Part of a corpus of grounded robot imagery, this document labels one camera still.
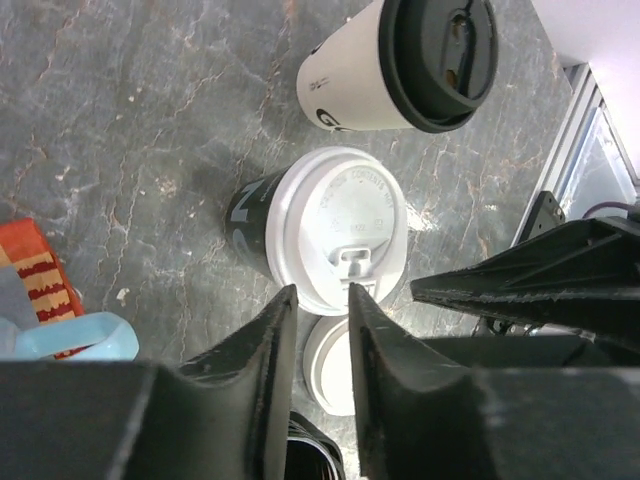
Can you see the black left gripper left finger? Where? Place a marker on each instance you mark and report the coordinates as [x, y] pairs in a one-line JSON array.
[[221, 415]]

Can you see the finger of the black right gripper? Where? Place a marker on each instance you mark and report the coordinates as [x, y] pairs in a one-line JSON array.
[[583, 274]]

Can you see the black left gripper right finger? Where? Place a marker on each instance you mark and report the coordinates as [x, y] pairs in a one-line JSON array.
[[541, 407]]

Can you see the black plastic cup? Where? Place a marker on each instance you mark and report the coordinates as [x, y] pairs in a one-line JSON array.
[[246, 220]]

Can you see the white coffee cup lid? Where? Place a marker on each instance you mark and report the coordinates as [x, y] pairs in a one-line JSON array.
[[337, 217]]

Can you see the black coffee cup lid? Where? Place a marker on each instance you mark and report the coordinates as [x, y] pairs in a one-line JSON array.
[[438, 59]]

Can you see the white paper coffee cup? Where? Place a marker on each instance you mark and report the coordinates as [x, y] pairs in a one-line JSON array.
[[340, 85]]

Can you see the stack of white lids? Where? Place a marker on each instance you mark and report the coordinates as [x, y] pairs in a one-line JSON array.
[[327, 368]]

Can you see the light blue ceramic mug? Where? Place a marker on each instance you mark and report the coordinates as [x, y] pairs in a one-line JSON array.
[[104, 336]]

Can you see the colourful patchwork placemat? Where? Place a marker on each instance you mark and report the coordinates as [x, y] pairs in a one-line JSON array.
[[25, 248]]

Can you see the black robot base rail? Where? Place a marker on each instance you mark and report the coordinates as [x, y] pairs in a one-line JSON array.
[[545, 215]]

